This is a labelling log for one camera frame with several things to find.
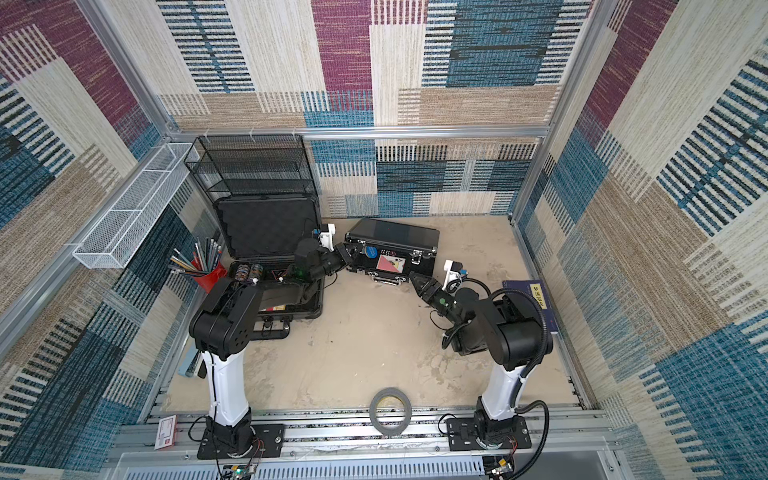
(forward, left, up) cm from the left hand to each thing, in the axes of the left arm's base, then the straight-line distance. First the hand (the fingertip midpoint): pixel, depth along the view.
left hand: (366, 248), depth 93 cm
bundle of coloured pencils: (0, +52, -4) cm, 52 cm away
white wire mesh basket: (-13, +58, +19) cm, 62 cm away
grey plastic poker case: (+7, +35, -1) cm, 36 cm away
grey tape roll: (-38, -7, -12) cm, 41 cm away
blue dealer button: (+7, -1, -10) cm, 12 cm away
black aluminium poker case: (+9, -8, -11) cm, 16 cm away
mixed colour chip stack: (0, +42, -11) cm, 44 cm away
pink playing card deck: (+3, -7, -12) cm, 15 cm away
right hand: (-10, -14, -4) cm, 18 cm away
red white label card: (-46, +49, -15) cm, 69 cm away
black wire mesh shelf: (+30, +40, +10) cm, 51 cm away
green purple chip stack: (0, +37, -11) cm, 39 cm away
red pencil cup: (-6, +50, -8) cm, 51 cm away
